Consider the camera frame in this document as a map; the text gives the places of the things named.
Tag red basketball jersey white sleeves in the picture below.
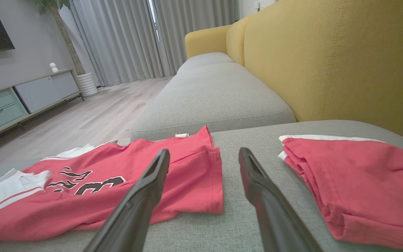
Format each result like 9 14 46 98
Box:
0 126 224 243

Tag grey wooden TV cabinet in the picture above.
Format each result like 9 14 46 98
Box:
0 69 85 144

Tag grey pleated curtain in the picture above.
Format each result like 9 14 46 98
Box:
152 0 240 76
70 0 164 87

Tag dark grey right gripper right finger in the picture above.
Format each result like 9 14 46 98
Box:
238 147 323 252

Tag large yellow sofa back cushion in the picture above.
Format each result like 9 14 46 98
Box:
244 0 403 137

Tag red shorts white stripe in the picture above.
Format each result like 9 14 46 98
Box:
278 135 403 250

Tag indoor tree with brown trunk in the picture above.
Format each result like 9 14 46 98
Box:
33 0 85 76

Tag white ribbed planter pot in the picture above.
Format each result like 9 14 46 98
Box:
77 72 99 98

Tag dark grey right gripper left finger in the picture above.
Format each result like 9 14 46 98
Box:
83 149 171 252

